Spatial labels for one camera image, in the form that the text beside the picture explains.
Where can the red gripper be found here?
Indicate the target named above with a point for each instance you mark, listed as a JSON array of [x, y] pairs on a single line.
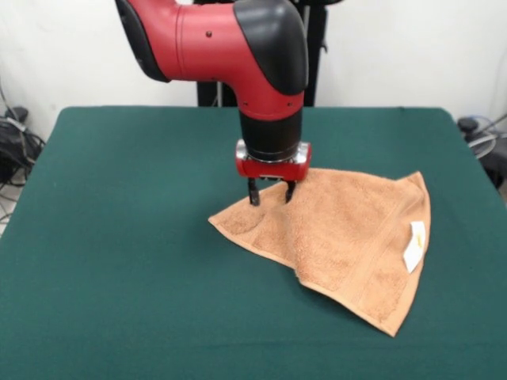
[[273, 168]]

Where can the orange terry towel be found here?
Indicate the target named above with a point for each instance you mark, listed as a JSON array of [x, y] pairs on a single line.
[[336, 237]]

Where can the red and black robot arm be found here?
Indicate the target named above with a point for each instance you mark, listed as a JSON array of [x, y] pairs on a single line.
[[237, 59]]

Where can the dark green table cloth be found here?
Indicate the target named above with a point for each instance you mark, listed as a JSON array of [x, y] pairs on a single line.
[[119, 297]]

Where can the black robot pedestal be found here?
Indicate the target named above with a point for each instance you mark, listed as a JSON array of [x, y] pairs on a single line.
[[313, 51]]

